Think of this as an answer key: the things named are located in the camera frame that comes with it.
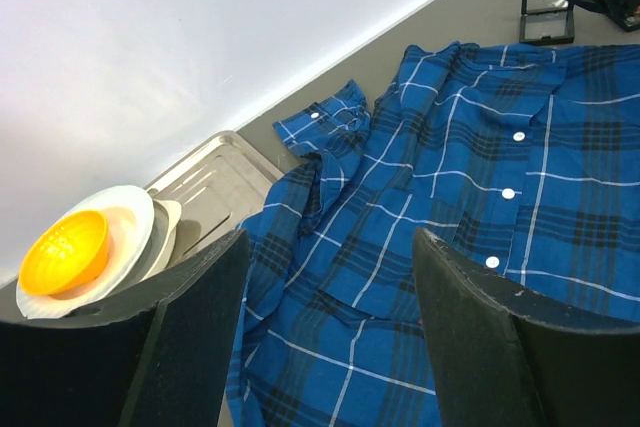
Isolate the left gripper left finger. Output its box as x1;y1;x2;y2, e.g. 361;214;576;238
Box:
1;230;250;426

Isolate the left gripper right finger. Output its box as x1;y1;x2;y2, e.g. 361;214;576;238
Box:
413;228;639;426

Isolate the black jewelry box left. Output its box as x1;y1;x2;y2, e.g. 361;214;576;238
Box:
519;0;575;46

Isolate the orange ball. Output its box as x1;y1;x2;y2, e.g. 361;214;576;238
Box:
18;210;110;296

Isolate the white bowl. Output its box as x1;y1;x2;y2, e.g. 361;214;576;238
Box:
15;185;155;319

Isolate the silver metal tray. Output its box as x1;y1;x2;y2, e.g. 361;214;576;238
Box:
147;131;283;266

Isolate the blue plaid shirt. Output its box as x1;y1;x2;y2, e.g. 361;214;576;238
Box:
226;42;639;426

